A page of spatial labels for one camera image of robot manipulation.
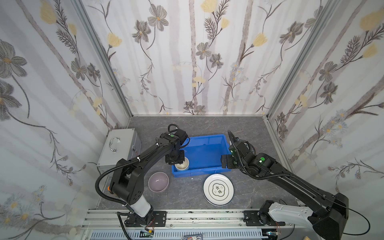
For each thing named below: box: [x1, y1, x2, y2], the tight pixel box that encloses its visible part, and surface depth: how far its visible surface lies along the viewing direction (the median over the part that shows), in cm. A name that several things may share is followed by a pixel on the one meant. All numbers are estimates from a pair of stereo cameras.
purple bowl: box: [148, 171, 170, 193], surface depth 85 cm
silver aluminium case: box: [97, 128, 142, 174], surface depth 86 cm
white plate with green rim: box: [202, 173, 235, 207], surface depth 84 cm
